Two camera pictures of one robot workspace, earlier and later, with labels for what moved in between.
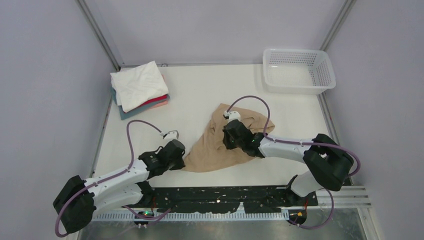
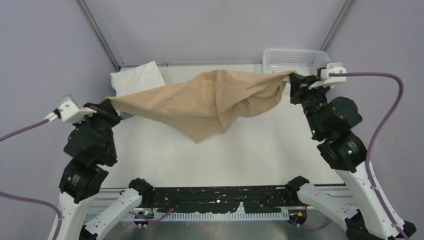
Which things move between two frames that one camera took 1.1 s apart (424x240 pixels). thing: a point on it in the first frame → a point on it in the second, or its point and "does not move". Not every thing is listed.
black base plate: (213, 199) does not move
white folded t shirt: (136, 85) does not move
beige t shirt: (207, 153) → (200, 103)
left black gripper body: (175, 164) → (107, 118)
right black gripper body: (230, 142) → (312, 100)
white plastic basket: (297, 71) does not move
